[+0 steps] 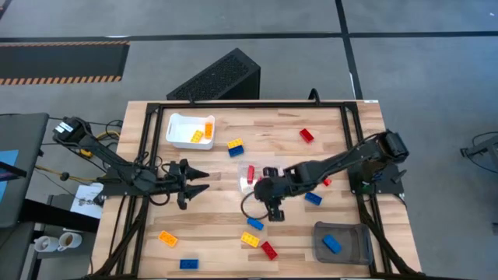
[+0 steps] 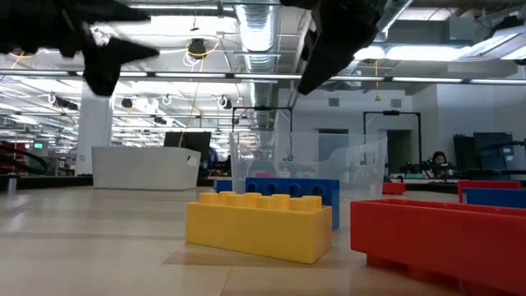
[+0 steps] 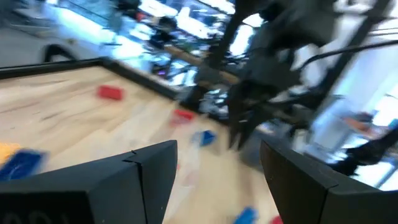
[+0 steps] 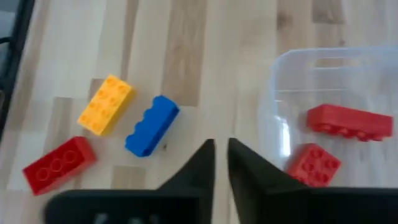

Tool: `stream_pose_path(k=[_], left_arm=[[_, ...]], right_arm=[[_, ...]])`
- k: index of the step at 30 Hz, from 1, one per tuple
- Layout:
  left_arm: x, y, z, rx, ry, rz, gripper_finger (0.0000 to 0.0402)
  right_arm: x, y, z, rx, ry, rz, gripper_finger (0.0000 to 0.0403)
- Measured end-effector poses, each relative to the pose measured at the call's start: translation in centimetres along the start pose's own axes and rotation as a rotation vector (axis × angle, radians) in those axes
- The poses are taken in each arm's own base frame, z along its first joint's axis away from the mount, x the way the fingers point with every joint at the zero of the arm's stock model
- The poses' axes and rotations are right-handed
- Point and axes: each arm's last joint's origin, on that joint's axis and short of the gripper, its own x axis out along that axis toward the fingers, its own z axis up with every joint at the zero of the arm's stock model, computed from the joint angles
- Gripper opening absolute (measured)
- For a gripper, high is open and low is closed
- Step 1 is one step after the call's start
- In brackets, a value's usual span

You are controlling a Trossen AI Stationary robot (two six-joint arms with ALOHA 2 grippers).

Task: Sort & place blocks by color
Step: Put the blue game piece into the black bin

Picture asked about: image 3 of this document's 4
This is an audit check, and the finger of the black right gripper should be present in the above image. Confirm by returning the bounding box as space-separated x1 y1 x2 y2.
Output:
228 81 250 148
237 88 281 150

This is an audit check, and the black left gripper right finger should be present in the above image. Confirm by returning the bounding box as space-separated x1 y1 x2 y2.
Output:
259 139 398 224

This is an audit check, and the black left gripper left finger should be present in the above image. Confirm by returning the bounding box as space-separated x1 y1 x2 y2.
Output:
0 139 178 224

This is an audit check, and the yellow toy block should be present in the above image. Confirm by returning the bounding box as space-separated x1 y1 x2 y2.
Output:
0 142 22 166

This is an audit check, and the blue toy block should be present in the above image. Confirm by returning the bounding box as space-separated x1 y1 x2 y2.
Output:
0 149 47 182
191 129 218 147
232 206 259 224

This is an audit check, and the clear plastic bin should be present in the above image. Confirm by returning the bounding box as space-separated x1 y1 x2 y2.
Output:
167 107 218 215

